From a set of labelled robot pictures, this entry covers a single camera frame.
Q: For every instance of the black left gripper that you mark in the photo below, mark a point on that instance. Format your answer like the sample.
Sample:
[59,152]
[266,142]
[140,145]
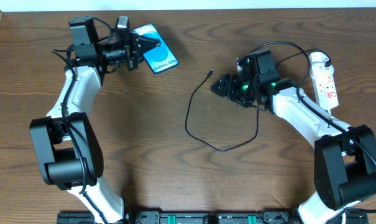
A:
[132,51]

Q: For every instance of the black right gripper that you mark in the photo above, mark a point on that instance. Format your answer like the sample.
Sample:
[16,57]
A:
[233,88]

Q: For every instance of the blue Samsung Galaxy smartphone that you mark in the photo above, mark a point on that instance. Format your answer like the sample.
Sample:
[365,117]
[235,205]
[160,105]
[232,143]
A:
[160,58]

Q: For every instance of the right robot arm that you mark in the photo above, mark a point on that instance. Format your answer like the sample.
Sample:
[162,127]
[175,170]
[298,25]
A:
[344,155]

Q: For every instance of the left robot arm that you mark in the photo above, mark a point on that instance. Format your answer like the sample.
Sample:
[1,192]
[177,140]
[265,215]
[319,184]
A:
[68,153]

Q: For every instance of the white charger adapter plug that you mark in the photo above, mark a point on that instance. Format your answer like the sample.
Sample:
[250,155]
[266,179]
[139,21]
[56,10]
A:
[321,66]

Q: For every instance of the white power strip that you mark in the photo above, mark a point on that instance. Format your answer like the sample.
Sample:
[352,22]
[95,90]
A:
[325,93]

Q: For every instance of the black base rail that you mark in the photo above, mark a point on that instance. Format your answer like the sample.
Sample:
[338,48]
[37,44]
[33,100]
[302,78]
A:
[154,217]

